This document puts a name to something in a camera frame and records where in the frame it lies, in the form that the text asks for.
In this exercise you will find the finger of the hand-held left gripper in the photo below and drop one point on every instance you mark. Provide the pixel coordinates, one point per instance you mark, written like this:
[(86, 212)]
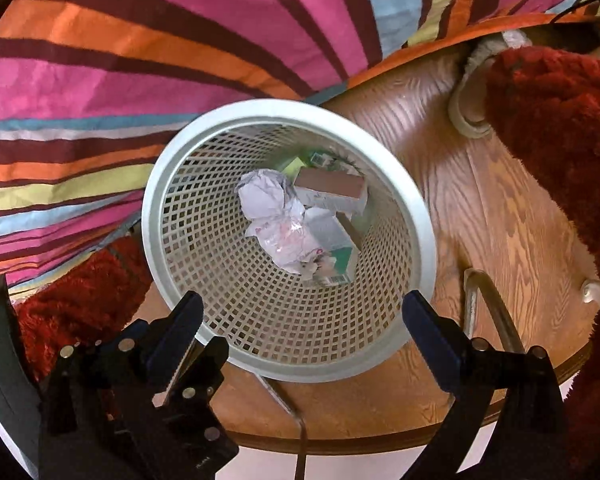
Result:
[(200, 375)]

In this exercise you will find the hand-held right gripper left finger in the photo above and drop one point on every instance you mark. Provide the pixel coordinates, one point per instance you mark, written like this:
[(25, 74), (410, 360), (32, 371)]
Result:
[(180, 332)]

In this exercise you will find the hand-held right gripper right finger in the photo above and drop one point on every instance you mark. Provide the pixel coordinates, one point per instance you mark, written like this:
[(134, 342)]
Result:
[(432, 342)]

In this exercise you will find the teal and white box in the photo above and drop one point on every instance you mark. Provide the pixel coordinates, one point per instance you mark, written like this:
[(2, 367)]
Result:
[(340, 262)]

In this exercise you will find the white plastic mesh basket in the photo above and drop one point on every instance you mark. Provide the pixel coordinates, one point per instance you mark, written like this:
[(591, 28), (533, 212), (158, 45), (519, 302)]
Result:
[(410, 200)]

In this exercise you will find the white paper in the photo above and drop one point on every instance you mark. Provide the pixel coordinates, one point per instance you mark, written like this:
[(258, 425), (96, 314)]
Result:
[(265, 195)]

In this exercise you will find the pink box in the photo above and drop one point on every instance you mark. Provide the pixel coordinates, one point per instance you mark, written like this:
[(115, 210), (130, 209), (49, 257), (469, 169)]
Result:
[(330, 184)]

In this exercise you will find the small green box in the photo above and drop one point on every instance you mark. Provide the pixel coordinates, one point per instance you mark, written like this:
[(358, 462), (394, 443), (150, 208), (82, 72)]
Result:
[(292, 164)]

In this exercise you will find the tall green box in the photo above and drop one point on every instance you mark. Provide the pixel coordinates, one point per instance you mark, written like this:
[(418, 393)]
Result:
[(325, 159)]

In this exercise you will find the metal tube leg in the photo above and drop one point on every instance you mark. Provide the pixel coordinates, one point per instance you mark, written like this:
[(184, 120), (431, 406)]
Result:
[(292, 420), (497, 305)]

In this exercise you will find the round wooden table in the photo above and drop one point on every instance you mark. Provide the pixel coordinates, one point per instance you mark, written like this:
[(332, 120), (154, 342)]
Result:
[(360, 405)]

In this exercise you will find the person's red fluffy left leg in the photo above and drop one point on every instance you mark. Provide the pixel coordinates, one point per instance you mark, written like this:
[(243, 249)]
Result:
[(80, 295)]

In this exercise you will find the dark grey panel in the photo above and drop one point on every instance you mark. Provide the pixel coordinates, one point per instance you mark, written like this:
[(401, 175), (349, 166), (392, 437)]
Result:
[(5, 370)]

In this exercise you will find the white fluffy slipper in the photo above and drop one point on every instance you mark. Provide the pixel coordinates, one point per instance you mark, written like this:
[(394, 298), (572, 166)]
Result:
[(467, 120)]

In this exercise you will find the striped colourful bed sheet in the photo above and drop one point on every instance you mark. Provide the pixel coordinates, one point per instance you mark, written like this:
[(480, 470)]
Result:
[(130, 60)]

